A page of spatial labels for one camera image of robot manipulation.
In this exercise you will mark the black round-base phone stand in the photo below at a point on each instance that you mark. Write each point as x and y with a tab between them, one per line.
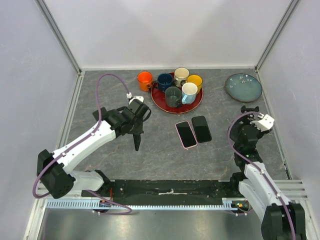
250	110

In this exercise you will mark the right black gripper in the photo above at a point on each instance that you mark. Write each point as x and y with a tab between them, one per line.
246	119

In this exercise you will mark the red round tray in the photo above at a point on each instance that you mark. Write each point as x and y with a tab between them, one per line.
159	99

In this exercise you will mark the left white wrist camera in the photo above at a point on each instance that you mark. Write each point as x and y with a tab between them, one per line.
130	97

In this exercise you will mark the blue ceramic plate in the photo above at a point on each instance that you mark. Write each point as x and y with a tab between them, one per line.
243	87

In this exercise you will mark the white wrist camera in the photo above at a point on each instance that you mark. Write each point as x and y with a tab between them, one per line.
130	97
264	122

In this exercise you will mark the orange mug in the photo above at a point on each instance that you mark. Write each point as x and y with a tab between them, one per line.
145	80

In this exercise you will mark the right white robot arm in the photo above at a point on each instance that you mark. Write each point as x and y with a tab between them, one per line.
281	219

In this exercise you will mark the black folding phone stand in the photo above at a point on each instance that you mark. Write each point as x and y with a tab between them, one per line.
103	113

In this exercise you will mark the yellow mug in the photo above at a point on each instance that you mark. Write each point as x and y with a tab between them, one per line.
197	80

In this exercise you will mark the light blue white mug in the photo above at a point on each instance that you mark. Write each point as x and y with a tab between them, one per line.
189	92

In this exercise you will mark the white speckled mug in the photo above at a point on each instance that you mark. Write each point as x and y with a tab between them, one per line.
180	76

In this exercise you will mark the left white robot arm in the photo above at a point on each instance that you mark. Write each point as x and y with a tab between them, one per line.
56	170

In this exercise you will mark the slotted cable duct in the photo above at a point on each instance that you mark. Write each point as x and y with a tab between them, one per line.
93	203

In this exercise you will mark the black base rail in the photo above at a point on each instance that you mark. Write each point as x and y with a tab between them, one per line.
171	191

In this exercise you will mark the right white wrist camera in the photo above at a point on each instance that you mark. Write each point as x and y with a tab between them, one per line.
264	122

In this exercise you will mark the dark blue mug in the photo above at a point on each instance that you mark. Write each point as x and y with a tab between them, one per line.
164	81

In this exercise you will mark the grey glass mug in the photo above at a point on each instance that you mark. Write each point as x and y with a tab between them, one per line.
173	97

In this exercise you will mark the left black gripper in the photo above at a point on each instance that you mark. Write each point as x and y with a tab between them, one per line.
139	129

